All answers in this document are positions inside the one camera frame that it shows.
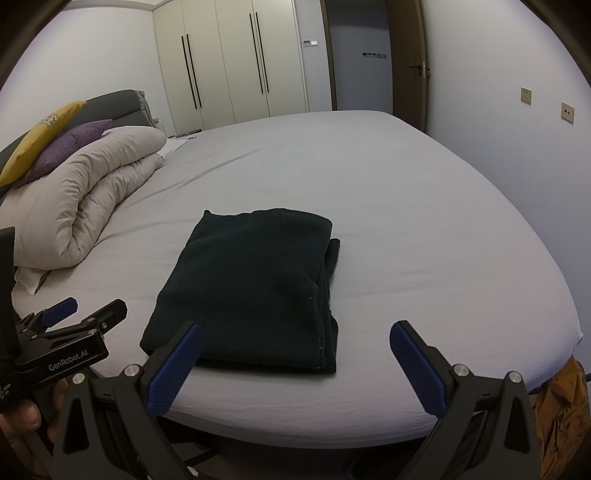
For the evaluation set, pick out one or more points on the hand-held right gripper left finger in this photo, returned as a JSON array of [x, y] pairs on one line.
[[175, 371]]

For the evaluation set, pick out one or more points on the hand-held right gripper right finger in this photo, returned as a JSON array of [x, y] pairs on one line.
[[418, 371]]

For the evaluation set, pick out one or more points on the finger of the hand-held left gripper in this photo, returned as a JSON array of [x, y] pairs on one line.
[[60, 308], [108, 312]]

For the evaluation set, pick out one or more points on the dark green knit garment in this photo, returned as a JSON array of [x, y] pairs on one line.
[[249, 277]]

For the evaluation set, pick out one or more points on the person's left hand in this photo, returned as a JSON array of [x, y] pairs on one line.
[[23, 415]]

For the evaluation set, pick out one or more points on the white pillow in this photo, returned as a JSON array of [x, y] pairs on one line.
[[32, 279]]

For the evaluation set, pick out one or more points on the beige folded duvet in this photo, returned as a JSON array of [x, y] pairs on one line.
[[83, 198]]

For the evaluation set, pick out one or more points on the orange brown cloth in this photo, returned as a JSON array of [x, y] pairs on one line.
[[561, 410]]

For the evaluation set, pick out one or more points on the purple pillow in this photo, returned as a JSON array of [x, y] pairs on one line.
[[64, 144]]

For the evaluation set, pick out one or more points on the yellow pillow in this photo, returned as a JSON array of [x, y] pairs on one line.
[[37, 134]]

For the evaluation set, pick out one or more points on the white folded sheet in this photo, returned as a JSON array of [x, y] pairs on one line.
[[173, 146]]

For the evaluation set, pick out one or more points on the bed with white sheet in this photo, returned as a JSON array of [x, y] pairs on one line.
[[369, 184]]

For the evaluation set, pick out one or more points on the grey padded headboard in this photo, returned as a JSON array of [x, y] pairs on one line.
[[115, 104]]

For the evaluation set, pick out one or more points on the cream wardrobe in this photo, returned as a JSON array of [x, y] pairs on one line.
[[221, 69]]

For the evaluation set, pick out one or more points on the brown wooden door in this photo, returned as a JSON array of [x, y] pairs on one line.
[[406, 46]]

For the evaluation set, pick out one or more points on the beige wall socket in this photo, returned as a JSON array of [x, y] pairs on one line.
[[526, 95], [568, 112]]

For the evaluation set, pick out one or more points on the hallway wall switch panel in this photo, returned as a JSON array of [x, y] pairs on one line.
[[374, 55]]

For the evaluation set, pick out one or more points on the dark wooden door frame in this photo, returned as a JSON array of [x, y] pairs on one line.
[[328, 55]]

